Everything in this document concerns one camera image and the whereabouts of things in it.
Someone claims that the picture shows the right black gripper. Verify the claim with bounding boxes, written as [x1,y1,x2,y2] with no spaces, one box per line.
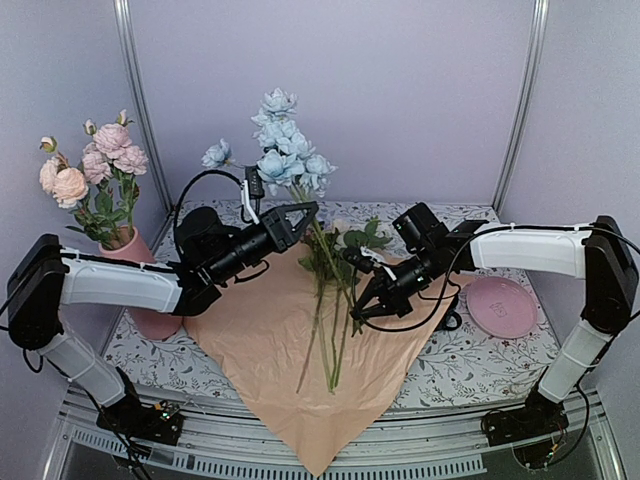
[350,246,440,321]

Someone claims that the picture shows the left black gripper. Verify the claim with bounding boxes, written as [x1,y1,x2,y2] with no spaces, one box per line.
[209,200,318,284]

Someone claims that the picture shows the mauve and cream rose stem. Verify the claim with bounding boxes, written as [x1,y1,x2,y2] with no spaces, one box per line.
[296,227,349,394]

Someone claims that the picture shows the blue hydrangea flower bunch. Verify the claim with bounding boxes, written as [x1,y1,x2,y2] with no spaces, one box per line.
[200,87,361,326]

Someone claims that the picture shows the green paper bouquet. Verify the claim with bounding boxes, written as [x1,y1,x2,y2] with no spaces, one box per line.
[184,244,451,476]

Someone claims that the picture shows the pale pink rose stem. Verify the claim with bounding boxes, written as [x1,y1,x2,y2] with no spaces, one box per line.
[39,136,107,246]

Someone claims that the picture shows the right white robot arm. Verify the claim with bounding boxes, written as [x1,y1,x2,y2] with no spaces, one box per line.
[343,202,639,436]

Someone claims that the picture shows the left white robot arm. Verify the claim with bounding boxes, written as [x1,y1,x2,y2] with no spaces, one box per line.
[2,202,318,434]

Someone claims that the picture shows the pink cylindrical vase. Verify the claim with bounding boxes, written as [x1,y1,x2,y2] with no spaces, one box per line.
[99,226,183,340]

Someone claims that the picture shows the white flower leafy stems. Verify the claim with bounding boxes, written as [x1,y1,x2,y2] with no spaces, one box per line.
[325,217,391,393]

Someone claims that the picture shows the dark blue mug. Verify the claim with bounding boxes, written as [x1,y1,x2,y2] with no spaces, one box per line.
[436,297,462,331]

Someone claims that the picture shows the floral patterned table mat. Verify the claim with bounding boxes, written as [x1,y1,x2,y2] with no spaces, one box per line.
[104,201,559,410]

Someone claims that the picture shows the pink plate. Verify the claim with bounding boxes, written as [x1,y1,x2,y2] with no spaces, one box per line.
[465,277,538,339]

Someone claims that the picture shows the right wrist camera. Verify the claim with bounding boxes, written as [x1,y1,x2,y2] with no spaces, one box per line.
[342,246,397,280]

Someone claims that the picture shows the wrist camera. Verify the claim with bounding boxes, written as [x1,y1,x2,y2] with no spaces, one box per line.
[342,246,397,280]
[241,166,265,224]

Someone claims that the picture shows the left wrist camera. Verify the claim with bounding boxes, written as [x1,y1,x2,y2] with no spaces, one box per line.
[241,166,265,224]

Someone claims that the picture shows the aluminium front rail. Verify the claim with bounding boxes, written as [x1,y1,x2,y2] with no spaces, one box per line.
[42,387,628,479]

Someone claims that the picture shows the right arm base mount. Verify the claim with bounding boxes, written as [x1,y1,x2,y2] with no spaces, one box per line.
[480,394,569,470]

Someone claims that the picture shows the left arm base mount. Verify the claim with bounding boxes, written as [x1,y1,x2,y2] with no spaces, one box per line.
[96,393,184,446]

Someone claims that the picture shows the left aluminium frame post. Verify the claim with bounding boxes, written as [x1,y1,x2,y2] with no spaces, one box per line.
[113,0,173,213]

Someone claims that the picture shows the aluminium frame post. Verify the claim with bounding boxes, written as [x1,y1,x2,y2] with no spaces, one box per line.
[492,0,550,215]
[113,0,173,213]

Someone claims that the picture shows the right aluminium frame post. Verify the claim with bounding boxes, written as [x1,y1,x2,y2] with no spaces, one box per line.
[492,0,550,215]

